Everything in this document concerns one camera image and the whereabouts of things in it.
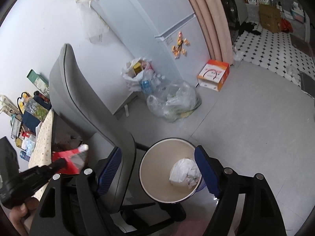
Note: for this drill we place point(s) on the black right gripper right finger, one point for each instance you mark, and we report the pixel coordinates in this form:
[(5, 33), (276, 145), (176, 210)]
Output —
[(260, 214)]

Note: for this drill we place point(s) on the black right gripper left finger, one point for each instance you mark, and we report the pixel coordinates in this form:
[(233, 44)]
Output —
[(72, 205)]

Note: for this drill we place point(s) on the red paper packaging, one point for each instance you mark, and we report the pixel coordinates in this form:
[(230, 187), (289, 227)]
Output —
[(75, 160)]

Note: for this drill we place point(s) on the trash pile in bin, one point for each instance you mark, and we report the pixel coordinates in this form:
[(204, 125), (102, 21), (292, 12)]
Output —
[(185, 173)]

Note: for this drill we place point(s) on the beige round trash bin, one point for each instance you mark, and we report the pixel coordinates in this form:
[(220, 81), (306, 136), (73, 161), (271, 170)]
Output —
[(155, 169)]

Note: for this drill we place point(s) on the clear plastic trash bag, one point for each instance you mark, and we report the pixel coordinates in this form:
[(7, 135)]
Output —
[(175, 101)]

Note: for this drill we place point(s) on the person's left hand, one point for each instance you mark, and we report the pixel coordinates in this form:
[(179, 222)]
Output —
[(21, 216)]

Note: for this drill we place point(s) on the dotted tablecloth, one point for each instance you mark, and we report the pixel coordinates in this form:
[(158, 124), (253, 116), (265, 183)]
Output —
[(41, 156)]

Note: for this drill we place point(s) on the tissue pack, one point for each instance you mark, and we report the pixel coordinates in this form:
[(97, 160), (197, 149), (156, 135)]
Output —
[(28, 144)]

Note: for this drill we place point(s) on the navy tote bag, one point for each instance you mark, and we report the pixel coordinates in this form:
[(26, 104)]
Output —
[(28, 119)]

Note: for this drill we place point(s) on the grey office chair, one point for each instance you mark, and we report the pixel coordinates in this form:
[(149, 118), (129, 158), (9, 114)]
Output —
[(76, 103)]

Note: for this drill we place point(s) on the green white box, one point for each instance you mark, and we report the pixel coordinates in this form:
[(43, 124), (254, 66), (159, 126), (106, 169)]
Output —
[(39, 82)]

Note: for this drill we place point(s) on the white bag with boxes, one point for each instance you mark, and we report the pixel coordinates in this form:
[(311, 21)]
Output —
[(136, 71)]

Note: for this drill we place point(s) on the water bottle pack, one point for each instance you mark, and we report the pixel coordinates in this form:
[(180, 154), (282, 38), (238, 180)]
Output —
[(156, 86)]

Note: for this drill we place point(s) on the orange white cardboard box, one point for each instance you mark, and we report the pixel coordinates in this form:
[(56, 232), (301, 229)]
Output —
[(214, 75)]

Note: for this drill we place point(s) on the plastic bag on fridge hook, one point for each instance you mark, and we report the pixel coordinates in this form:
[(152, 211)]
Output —
[(93, 25)]

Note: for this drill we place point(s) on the brown cardboard box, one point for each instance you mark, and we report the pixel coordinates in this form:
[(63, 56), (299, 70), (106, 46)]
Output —
[(270, 18)]

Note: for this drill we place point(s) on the white refrigerator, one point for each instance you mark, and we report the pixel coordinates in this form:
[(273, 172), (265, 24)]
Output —
[(165, 32)]

